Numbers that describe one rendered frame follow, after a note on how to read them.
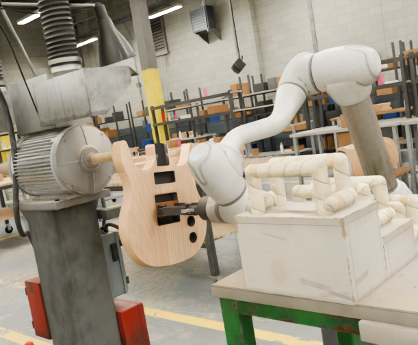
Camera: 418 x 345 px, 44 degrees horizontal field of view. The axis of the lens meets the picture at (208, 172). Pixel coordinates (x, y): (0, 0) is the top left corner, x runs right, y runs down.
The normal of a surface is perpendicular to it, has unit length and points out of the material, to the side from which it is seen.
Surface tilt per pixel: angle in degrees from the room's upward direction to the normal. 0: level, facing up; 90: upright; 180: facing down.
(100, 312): 90
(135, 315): 90
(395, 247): 90
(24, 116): 90
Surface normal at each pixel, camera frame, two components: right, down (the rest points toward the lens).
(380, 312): -0.66, 0.19
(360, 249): 0.72, -0.04
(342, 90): -0.40, 0.66
